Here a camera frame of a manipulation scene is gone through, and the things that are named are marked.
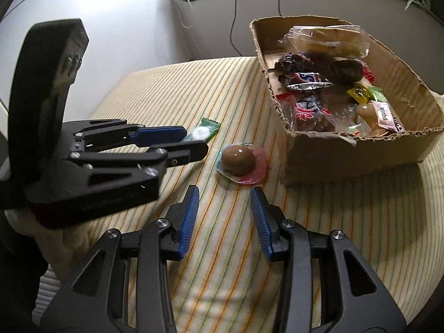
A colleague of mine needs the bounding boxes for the yellow candy packet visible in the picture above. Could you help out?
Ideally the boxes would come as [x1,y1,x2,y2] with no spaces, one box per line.
[347,83,373,105]

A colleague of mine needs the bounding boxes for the clear bag dark dates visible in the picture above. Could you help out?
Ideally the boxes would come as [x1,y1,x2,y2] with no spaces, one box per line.
[311,56,375,86]

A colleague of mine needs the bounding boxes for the pink toast bread bag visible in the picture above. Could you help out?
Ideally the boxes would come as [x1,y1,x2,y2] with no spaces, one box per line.
[279,25,370,58]

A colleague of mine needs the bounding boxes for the striped yellow table cloth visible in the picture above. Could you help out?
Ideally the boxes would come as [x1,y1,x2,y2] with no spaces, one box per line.
[31,55,444,333]

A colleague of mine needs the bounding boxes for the black plum candy packet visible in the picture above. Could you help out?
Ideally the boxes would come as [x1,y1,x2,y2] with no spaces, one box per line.
[393,117,405,133]

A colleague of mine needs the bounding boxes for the orange cup chocolate jelly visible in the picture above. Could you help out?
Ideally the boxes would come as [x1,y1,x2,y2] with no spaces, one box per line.
[351,102,388,137]

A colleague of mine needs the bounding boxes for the black cable left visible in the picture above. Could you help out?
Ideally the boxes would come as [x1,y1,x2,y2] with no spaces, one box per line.
[229,0,245,57]

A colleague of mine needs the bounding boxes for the Snickers bar chinese label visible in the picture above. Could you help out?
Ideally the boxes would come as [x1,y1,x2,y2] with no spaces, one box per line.
[273,53,333,91]

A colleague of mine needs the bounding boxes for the red chocolate snack bag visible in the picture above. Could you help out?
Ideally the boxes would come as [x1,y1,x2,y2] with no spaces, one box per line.
[276,92,298,129]

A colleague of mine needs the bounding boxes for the Snickers bar english label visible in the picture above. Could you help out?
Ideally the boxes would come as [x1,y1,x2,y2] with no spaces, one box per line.
[292,94,335,132]

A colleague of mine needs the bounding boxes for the dark green mint packet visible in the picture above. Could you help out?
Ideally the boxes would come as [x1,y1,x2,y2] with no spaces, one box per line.
[181,118,221,143]

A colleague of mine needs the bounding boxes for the light green candy packet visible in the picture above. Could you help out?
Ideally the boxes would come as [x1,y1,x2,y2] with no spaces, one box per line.
[367,86,388,102]

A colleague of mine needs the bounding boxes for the small pink candy packet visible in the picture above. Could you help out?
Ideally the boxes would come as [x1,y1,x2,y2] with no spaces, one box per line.
[371,101,397,132]

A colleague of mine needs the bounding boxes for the pink cup chocolate jelly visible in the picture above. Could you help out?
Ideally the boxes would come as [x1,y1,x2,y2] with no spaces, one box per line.
[216,143,268,185]

